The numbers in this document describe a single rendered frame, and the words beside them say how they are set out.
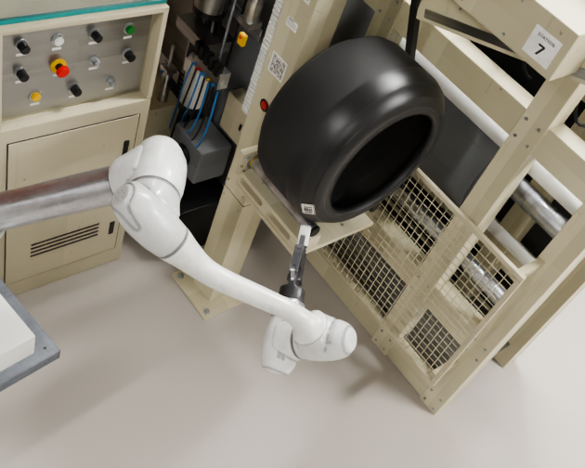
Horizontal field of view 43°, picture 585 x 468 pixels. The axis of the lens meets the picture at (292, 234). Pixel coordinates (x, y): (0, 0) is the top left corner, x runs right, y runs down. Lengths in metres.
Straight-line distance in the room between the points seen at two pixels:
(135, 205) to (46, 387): 1.35
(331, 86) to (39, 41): 0.87
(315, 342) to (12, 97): 1.20
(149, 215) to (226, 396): 1.41
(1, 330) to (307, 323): 0.84
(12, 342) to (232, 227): 1.06
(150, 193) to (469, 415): 2.06
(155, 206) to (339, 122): 0.60
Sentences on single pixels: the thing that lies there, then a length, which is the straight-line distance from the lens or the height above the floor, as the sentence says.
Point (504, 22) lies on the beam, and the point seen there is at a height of 1.68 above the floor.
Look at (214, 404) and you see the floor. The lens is 2.97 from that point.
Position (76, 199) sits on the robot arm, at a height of 1.14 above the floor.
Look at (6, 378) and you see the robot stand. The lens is 2.20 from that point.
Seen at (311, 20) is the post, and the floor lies 1.44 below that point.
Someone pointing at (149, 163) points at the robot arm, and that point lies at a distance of 1.81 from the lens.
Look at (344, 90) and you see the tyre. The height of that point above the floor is 1.42.
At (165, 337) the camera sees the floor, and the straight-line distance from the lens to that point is 3.09.
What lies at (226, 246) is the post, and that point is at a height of 0.37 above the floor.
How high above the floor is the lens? 2.56
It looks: 45 degrees down
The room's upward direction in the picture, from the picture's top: 24 degrees clockwise
